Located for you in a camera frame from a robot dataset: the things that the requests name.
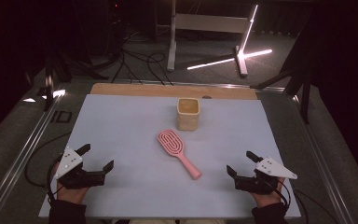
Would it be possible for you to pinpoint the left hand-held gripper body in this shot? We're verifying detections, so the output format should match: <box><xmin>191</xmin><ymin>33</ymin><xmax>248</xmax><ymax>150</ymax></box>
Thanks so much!
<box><xmin>54</xmin><ymin>146</ymin><xmax>106</xmax><ymax>190</ymax></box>

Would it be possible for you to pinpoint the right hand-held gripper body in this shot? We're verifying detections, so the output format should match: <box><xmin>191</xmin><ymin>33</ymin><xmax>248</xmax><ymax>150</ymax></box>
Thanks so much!
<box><xmin>234</xmin><ymin>156</ymin><xmax>298</xmax><ymax>196</ymax></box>

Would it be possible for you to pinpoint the pink hairbrush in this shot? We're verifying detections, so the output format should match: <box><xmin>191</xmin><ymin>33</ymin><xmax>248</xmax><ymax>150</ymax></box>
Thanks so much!
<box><xmin>157</xmin><ymin>129</ymin><xmax>202</xmax><ymax>181</ymax></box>

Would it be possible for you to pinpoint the beige square cup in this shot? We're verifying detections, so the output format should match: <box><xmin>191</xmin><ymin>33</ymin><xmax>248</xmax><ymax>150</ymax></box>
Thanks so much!
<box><xmin>175</xmin><ymin>97</ymin><xmax>200</xmax><ymax>132</ymax></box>

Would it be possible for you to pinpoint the person's left hand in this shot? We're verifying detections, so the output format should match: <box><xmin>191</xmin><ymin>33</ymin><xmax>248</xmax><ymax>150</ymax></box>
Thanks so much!
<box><xmin>54</xmin><ymin>162</ymin><xmax>90</xmax><ymax>205</ymax></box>

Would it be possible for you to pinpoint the person's right hand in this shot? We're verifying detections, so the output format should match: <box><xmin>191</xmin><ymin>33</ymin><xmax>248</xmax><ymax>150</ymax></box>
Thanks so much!
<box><xmin>251</xmin><ymin>177</ymin><xmax>286</xmax><ymax>209</ymax></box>

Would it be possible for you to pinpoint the white table mat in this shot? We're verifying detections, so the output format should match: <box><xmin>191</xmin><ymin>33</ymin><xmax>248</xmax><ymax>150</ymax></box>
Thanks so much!
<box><xmin>38</xmin><ymin>93</ymin><xmax>302</xmax><ymax>218</ymax></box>

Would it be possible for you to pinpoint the black angled stand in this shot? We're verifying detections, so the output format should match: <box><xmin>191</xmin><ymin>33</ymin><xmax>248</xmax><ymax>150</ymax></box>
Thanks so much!
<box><xmin>250</xmin><ymin>62</ymin><xmax>312</xmax><ymax>125</ymax></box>

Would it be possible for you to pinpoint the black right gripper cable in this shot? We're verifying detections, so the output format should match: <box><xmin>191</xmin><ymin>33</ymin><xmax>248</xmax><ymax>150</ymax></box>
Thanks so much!
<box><xmin>268</xmin><ymin>176</ymin><xmax>293</xmax><ymax>210</ymax></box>

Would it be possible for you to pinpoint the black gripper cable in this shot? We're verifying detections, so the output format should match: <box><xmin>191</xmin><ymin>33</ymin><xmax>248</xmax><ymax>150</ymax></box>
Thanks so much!
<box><xmin>46</xmin><ymin>154</ymin><xmax>63</xmax><ymax>204</ymax></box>
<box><xmin>268</xmin><ymin>176</ymin><xmax>293</xmax><ymax>210</ymax></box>

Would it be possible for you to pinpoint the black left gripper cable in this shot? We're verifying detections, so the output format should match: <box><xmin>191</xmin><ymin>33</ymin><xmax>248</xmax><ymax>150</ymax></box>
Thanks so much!
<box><xmin>46</xmin><ymin>154</ymin><xmax>63</xmax><ymax>204</ymax></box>

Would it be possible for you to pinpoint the black floor cable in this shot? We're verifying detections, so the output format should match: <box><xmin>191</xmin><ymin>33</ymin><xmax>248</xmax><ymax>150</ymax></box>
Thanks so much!
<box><xmin>23</xmin><ymin>132</ymin><xmax>73</xmax><ymax>189</ymax></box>
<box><xmin>293</xmin><ymin>189</ymin><xmax>339</xmax><ymax>224</ymax></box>
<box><xmin>146</xmin><ymin>51</ymin><xmax>174</xmax><ymax>86</ymax></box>
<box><xmin>111</xmin><ymin>49</ymin><xmax>144</xmax><ymax>85</ymax></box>

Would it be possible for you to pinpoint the aluminium rail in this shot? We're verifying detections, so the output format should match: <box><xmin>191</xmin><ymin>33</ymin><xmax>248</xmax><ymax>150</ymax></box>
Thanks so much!
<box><xmin>0</xmin><ymin>82</ymin><xmax>68</xmax><ymax>224</ymax></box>
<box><xmin>287</xmin><ymin>92</ymin><xmax>353</xmax><ymax>224</ymax></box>
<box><xmin>117</xmin><ymin>78</ymin><xmax>285</xmax><ymax>93</ymax></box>

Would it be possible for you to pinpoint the white desk frame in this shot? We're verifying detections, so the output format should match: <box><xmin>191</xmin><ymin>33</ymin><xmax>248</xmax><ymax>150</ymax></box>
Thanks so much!
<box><xmin>166</xmin><ymin>0</ymin><xmax>259</xmax><ymax>78</ymax></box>

